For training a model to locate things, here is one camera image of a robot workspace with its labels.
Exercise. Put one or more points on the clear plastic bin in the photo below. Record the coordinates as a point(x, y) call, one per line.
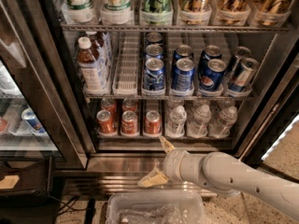
point(156, 207)

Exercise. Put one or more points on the glass fridge door left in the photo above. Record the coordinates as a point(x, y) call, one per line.
point(35, 54)

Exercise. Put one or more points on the brown tea bottle back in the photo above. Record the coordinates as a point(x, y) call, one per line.
point(101, 41)

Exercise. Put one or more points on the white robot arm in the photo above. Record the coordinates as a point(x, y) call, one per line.
point(225, 175)

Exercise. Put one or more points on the blue pepsi can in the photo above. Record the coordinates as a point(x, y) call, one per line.
point(182, 53)
point(208, 53)

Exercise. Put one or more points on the blue can front left column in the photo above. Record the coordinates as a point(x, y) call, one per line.
point(154, 74)

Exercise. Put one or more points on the red bull can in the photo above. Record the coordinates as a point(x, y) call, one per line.
point(238, 54)
point(244, 72)

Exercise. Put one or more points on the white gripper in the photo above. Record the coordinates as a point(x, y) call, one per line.
point(170, 165)

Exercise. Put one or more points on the blue can rear left column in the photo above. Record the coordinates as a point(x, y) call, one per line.
point(154, 38)

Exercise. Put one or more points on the can behind left glass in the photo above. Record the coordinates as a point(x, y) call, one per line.
point(30, 118)

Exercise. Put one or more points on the brown tea bottle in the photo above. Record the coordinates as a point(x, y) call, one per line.
point(101, 41)
point(92, 69)

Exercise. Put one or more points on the gold can top right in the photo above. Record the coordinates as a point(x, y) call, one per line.
point(273, 12)

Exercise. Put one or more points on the clear water bottle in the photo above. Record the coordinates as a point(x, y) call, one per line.
point(176, 121)
point(222, 124)
point(197, 127)

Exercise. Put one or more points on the red bull can front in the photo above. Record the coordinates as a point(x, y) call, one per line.
point(244, 72)

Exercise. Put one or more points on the clear water bottle right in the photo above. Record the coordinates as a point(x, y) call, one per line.
point(222, 124)

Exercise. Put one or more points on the brown tea bottle front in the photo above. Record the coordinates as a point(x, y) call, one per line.
point(92, 69)

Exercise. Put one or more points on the blue can middle left column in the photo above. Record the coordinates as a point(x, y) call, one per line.
point(154, 51)

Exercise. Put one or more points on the clear water bottle left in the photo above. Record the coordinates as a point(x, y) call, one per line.
point(176, 121)

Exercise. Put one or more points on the clear water bottle middle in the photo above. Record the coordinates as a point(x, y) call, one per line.
point(197, 127)

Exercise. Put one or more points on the blue pepsi can column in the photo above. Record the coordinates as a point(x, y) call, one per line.
point(182, 75)
point(212, 75)

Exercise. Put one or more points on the fridge door right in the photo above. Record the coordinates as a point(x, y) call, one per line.
point(276, 119)

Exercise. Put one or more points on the red bull can back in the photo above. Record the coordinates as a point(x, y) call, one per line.
point(238, 54)

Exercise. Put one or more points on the red coke can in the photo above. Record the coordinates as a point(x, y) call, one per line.
point(105, 121)
point(110, 105)
point(153, 122)
point(129, 105)
point(129, 122)

